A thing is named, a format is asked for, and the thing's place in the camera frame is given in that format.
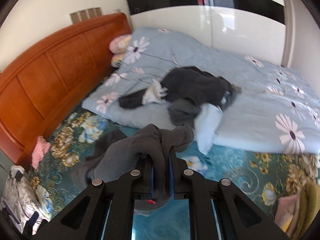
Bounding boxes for dark grey sweatpants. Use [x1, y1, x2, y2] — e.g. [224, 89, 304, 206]
[71, 124, 194, 216]

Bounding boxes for pink folded blanket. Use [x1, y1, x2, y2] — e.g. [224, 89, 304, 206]
[274, 194, 300, 237]

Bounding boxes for grey patterned bag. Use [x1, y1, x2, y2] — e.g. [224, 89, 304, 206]
[1, 165, 53, 235]

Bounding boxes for olive green folded towel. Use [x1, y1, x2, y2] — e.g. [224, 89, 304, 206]
[291, 182, 320, 239]

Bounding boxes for pink knitted cloth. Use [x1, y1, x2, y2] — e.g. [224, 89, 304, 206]
[31, 136, 51, 170]

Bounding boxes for light blue shirt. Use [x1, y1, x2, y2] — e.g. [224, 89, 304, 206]
[194, 103, 223, 155]

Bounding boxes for light blue floral quilt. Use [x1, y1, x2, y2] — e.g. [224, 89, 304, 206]
[82, 27, 319, 154]

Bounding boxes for grey garment on quilt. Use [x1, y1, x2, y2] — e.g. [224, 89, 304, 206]
[168, 99, 201, 128]

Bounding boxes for orange wooden headboard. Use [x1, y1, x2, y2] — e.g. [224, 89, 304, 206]
[1, 13, 131, 168]

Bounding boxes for black white jacket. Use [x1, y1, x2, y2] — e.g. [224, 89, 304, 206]
[118, 66, 241, 109]

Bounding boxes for pink floral pillow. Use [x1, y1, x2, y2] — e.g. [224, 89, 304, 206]
[109, 35, 132, 54]

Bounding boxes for white black glossy wardrobe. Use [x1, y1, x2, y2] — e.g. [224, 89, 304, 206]
[127, 0, 286, 64]

